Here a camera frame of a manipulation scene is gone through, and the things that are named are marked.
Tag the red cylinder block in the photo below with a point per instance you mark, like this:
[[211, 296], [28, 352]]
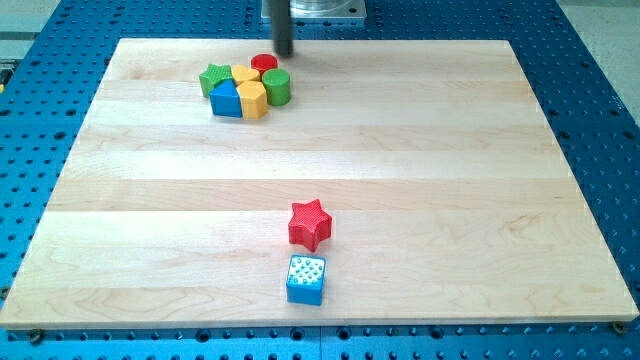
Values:
[[263, 62]]

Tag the green star block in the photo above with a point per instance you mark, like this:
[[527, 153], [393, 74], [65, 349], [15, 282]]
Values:
[[213, 76]]

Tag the yellow hexagon block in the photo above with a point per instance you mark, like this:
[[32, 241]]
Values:
[[253, 99]]

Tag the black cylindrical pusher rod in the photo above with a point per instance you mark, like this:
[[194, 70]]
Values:
[[281, 29]]

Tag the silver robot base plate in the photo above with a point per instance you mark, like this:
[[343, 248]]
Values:
[[328, 10]]

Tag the yellow heart block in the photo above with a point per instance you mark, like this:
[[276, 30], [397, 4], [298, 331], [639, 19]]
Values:
[[242, 74]]

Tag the blue perforated table plate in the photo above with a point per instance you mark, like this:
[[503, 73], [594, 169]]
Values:
[[581, 58]]

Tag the light wooden board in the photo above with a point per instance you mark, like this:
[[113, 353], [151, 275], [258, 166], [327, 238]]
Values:
[[451, 200]]

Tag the blue triangle block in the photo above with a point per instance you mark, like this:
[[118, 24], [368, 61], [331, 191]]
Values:
[[225, 100]]

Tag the green cylinder block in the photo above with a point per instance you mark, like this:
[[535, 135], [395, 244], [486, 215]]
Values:
[[277, 83]]

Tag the blue cube block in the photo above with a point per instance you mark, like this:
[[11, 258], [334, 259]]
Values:
[[305, 279]]

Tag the red star block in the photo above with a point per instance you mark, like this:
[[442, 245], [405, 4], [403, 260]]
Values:
[[309, 225]]

